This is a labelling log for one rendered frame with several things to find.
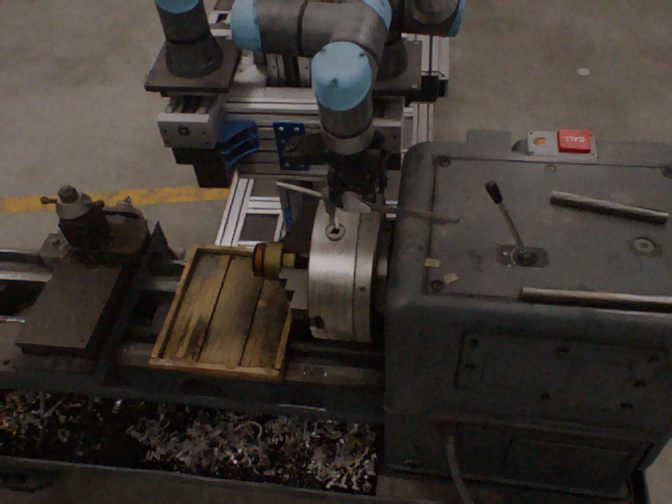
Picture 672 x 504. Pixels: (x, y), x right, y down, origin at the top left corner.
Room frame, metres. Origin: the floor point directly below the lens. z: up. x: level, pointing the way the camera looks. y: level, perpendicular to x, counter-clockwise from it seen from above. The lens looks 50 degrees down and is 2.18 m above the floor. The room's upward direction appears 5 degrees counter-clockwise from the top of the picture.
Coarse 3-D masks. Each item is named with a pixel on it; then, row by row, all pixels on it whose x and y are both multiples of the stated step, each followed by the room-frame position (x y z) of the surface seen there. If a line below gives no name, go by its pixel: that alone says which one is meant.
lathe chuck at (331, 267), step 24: (360, 216) 0.90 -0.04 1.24; (312, 240) 0.85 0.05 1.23; (336, 240) 0.85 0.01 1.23; (312, 264) 0.81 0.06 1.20; (336, 264) 0.81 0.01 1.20; (312, 288) 0.78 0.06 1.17; (336, 288) 0.78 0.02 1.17; (312, 312) 0.76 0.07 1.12; (336, 312) 0.75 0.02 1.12; (336, 336) 0.75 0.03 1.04
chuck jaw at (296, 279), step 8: (280, 272) 0.88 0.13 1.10; (288, 272) 0.88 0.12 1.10; (296, 272) 0.88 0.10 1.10; (304, 272) 0.88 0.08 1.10; (280, 280) 0.87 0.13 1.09; (288, 280) 0.86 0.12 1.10; (296, 280) 0.86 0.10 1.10; (304, 280) 0.86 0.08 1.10; (288, 288) 0.84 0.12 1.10; (296, 288) 0.84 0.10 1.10; (304, 288) 0.84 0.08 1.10; (288, 296) 0.84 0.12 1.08; (296, 296) 0.82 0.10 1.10; (304, 296) 0.82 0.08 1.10; (296, 304) 0.80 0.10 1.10; (304, 304) 0.79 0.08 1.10; (296, 312) 0.79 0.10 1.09; (304, 312) 0.78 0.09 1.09; (312, 320) 0.77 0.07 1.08; (320, 320) 0.76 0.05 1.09; (320, 328) 0.76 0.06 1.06
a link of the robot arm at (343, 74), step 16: (336, 48) 0.75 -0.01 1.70; (352, 48) 0.75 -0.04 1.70; (320, 64) 0.73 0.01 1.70; (336, 64) 0.72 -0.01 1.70; (352, 64) 0.72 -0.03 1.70; (368, 64) 0.73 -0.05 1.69; (320, 80) 0.71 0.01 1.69; (336, 80) 0.70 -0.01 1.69; (352, 80) 0.70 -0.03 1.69; (368, 80) 0.72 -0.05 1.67; (320, 96) 0.71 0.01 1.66; (336, 96) 0.70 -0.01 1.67; (352, 96) 0.70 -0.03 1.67; (368, 96) 0.72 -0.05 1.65; (320, 112) 0.73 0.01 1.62; (336, 112) 0.71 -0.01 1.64; (352, 112) 0.71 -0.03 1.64; (368, 112) 0.73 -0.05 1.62; (336, 128) 0.72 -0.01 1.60; (352, 128) 0.71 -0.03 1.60
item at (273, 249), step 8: (256, 248) 0.94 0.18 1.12; (264, 248) 0.94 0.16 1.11; (272, 248) 0.93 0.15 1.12; (280, 248) 0.93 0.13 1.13; (256, 256) 0.92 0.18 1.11; (264, 256) 0.92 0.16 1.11; (272, 256) 0.92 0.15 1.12; (280, 256) 0.91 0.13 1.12; (288, 256) 0.92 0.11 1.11; (296, 256) 0.95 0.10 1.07; (256, 264) 0.91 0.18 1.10; (264, 264) 0.90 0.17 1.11; (272, 264) 0.90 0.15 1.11; (280, 264) 0.90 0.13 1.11; (288, 264) 0.90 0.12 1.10; (296, 264) 0.94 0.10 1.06; (256, 272) 0.90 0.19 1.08; (264, 272) 0.90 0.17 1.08; (272, 272) 0.89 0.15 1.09
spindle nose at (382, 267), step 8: (384, 224) 0.92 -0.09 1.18; (392, 224) 0.92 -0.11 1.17; (384, 232) 0.90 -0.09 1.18; (392, 232) 0.91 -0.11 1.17; (384, 240) 0.87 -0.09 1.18; (392, 240) 0.89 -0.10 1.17; (384, 248) 0.86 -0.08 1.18; (384, 256) 0.84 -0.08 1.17; (376, 264) 0.83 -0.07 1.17; (384, 264) 0.83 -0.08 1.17; (376, 272) 0.82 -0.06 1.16; (384, 272) 0.81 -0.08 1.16; (376, 280) 0.81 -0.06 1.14; (384, 280) 0.81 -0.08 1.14; (376, 288) 0.80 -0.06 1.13; (384, 288) 0.79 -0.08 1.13; (376, 296) 0.79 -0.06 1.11; (384, 296) 0.79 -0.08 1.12; (376, 304) 0.79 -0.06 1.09; (384, 304) 0.78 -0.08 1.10; (376, 312) 0.79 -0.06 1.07
